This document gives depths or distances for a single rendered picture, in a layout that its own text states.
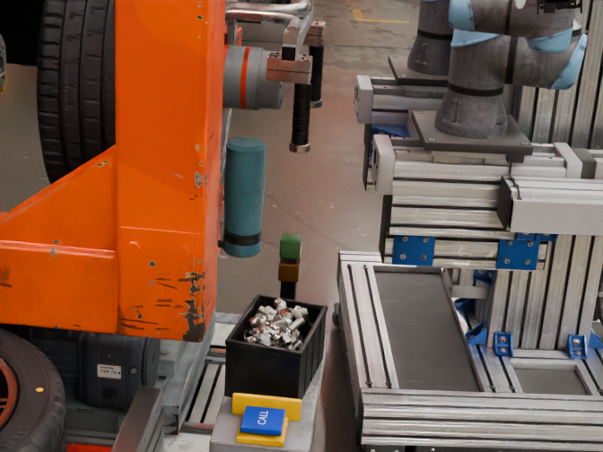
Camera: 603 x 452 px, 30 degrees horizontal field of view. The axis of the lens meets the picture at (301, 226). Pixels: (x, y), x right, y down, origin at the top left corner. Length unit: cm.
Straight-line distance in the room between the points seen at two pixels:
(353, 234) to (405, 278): 82
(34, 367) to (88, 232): 25
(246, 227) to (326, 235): 143
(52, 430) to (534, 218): 104
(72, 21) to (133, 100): 41
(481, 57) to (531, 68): 10
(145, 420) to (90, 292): 25
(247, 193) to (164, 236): 50
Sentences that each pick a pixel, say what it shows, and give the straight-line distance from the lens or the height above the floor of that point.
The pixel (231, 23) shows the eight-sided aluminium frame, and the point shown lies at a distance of 276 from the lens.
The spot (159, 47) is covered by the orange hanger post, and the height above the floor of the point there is 106.
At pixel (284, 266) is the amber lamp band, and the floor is 60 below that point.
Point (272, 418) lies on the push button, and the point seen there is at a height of 48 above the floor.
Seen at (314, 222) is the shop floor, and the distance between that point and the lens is 400.
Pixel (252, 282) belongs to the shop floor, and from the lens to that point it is 353.
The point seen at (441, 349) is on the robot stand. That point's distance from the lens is 278.
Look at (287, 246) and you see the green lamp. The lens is 217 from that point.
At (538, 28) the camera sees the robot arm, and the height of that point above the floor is 110.
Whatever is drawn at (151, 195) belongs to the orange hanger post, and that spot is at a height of 80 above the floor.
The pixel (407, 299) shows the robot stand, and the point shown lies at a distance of 300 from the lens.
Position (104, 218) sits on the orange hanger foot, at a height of 74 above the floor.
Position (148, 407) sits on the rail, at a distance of 213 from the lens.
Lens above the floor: 152
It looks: 22 degrees down
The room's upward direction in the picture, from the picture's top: 4 degrees clockwise
